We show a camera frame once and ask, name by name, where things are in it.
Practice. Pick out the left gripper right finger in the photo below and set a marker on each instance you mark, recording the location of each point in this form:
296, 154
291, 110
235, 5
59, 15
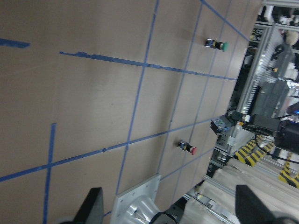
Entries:
249, 209

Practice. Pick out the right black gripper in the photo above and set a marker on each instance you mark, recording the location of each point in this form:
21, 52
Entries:
265, 118

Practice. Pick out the yellow push button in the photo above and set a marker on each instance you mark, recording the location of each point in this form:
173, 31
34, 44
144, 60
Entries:
220, 125

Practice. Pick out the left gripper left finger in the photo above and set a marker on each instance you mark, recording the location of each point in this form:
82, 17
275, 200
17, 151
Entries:
91, 210

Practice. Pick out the green push button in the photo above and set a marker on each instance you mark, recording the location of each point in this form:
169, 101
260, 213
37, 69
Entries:
217, 45

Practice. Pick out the red push button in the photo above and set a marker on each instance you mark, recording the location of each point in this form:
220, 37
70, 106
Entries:
186, 146

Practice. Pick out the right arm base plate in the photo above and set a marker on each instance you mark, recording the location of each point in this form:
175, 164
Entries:
137, 204

